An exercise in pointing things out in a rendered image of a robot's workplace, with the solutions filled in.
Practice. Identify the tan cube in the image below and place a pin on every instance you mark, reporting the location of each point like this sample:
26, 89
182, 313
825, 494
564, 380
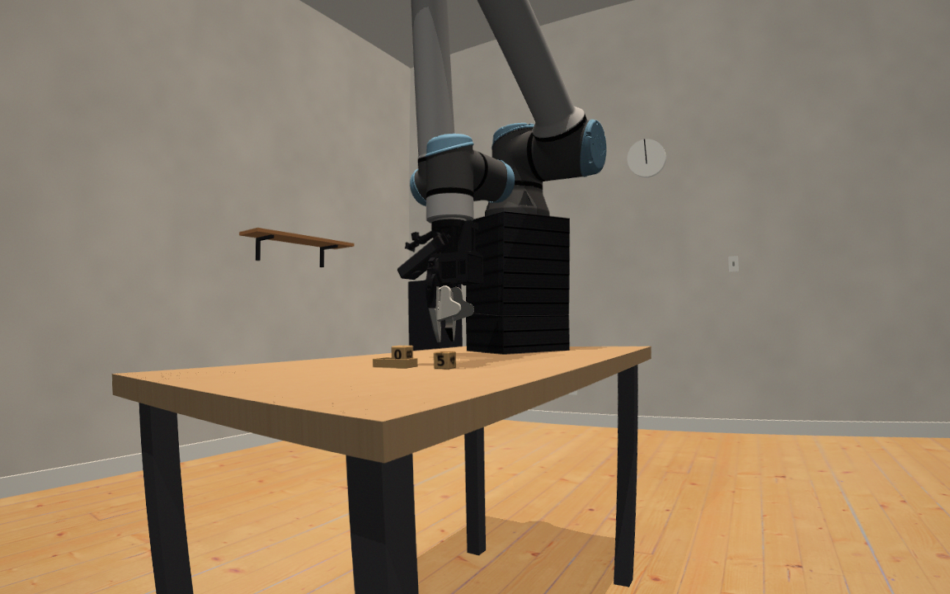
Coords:
402, 352
444, 360

